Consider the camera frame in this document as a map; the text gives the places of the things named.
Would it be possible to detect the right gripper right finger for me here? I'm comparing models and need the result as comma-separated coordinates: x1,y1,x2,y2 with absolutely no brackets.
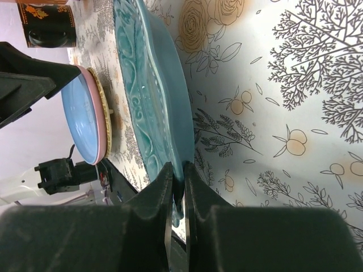
184,163,362,271

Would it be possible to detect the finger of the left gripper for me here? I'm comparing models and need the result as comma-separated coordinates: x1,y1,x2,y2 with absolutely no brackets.
1,41,81,99
1,72,56,128

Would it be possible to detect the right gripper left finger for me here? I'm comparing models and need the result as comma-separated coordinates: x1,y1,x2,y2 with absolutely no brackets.
1,163,173,271

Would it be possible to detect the blue round plate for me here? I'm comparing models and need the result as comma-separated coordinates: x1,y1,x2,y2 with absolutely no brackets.
61,74,98,164

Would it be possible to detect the teal scalloped plate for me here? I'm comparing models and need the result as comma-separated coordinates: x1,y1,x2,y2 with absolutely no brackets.
113,1,195,227

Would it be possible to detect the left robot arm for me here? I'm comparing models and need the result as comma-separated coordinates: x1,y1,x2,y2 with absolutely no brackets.
1,41,100,205

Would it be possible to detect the red and black mug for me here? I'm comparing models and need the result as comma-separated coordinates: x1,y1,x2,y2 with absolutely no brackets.
17,1,77,48

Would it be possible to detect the pink round plate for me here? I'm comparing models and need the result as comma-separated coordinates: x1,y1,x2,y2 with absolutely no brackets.
77,65,107,165

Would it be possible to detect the yellow woven plate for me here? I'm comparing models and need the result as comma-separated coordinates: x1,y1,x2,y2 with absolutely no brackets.
87,67,113,158

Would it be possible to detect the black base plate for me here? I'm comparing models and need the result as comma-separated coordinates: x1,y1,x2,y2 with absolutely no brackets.
97,159,138,206

